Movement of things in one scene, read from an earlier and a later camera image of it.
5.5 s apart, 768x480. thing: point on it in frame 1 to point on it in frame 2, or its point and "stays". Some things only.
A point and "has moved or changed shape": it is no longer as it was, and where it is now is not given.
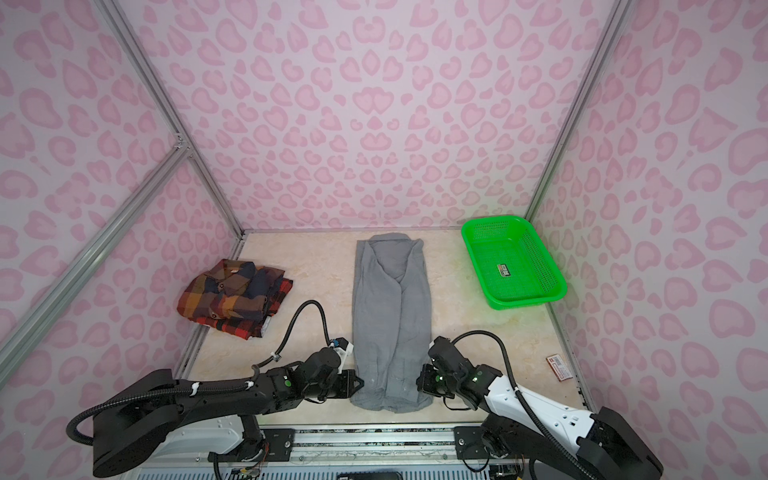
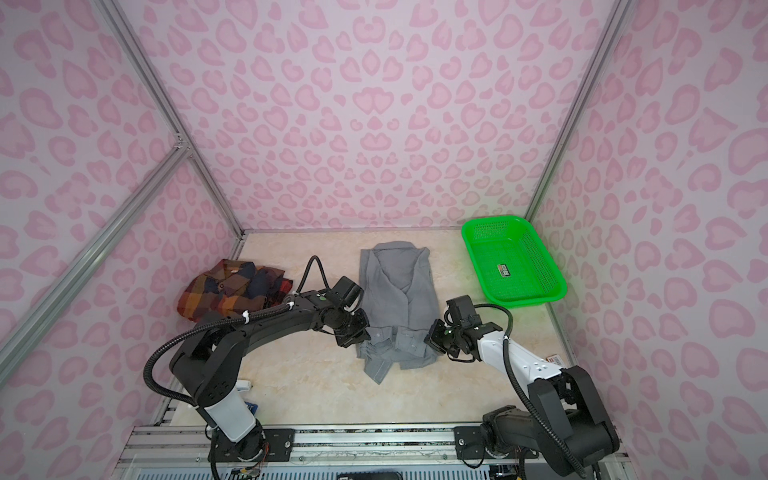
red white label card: (559, 368) stays
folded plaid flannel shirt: (234, 297) stays
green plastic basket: (509, 266) stays
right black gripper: (423, 379) to (433, 338)
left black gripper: (350, 388) to (362, 334)
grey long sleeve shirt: (391, 322) has moved or changed shape
